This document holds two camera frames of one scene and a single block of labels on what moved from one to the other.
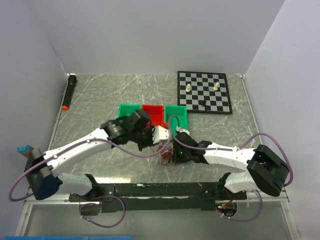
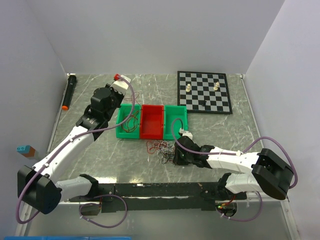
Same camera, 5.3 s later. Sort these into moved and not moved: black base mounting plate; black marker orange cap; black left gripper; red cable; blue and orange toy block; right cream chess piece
Moved: black left gripper; red cable
Not moved: blue and orange toy block; black marker orange cap; right cream chess piece; black base mounting plate
